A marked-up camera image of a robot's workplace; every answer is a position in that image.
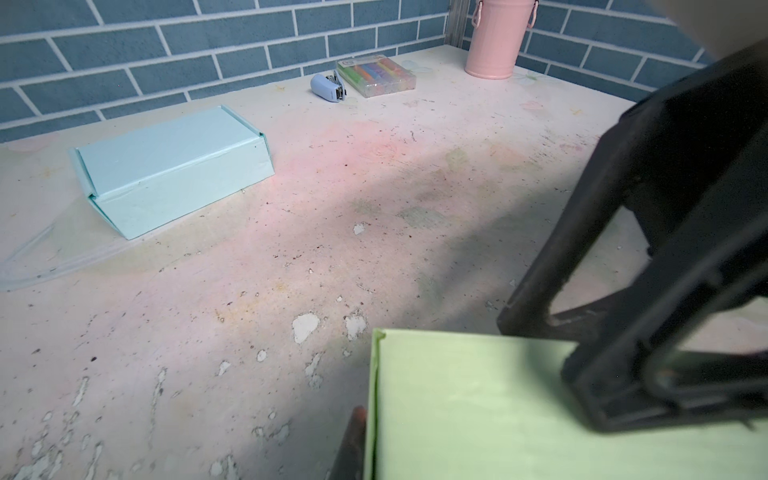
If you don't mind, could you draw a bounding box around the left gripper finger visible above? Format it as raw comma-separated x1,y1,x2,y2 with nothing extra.
328,406,367,480

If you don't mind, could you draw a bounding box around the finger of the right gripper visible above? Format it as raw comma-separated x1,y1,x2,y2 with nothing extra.
497,41,767,341
561,130,767,432

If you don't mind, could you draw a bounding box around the light green paper box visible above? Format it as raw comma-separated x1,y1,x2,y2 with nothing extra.
364,329,767,479

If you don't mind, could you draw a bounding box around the light blue paper box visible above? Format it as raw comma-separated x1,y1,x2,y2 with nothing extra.
70,105,275,240

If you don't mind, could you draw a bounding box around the pink pencil cup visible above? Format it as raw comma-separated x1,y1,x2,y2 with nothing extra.
465,0,539,80

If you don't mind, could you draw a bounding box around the coloured marker pack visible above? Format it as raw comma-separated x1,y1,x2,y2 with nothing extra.
336,55,417,98

